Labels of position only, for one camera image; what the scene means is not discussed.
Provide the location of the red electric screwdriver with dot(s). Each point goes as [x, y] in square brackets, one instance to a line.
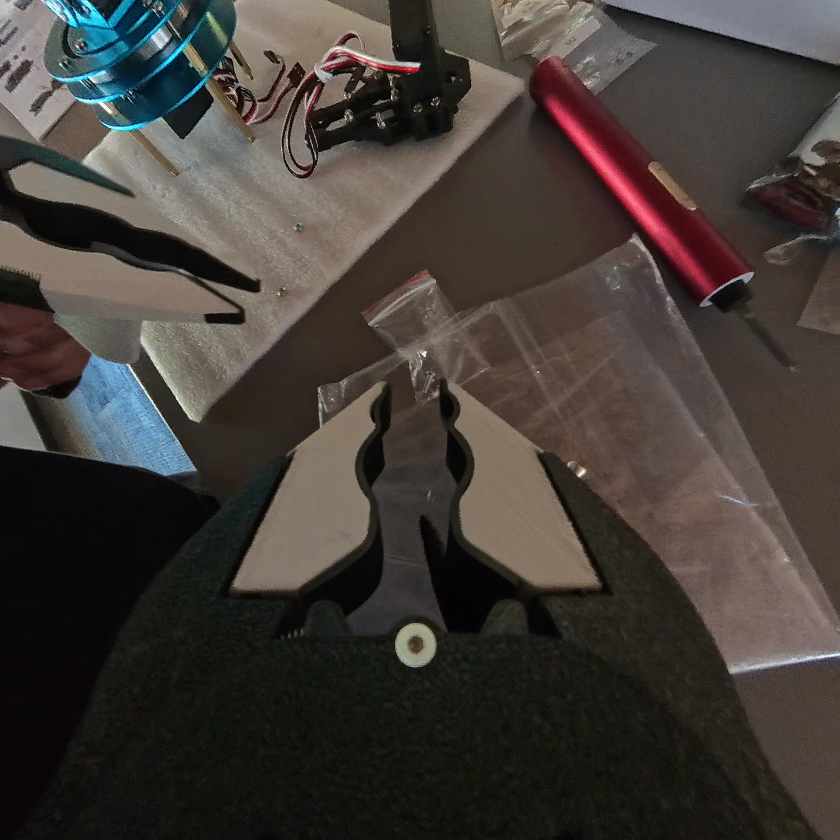
[630, 177]

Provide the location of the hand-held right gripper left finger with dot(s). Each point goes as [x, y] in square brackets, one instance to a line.
[308, 518]

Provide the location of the blue toy robot arm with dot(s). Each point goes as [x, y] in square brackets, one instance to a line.
[131, 59]

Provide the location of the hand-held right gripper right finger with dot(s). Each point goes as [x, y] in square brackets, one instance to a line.
[518, 518]

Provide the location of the printed instruction sheet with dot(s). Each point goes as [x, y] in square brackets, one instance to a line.
[26, 72]

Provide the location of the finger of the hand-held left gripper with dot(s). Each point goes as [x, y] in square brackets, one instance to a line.
[65, 180]
[118, 289]

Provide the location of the clear screw bag red zip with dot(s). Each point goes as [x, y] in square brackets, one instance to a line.
[407, 315]

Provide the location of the black servo claw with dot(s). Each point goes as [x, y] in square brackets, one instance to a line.
[407, 85]

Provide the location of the white foam mat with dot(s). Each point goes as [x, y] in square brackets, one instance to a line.
[295, 184]

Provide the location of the person's left hand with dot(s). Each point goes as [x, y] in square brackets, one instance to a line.
[39, 354]

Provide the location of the large clear parts bag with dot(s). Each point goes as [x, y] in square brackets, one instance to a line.
[623, 426]

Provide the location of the person's black clothing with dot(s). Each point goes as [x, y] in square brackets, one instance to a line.
[79, 623]

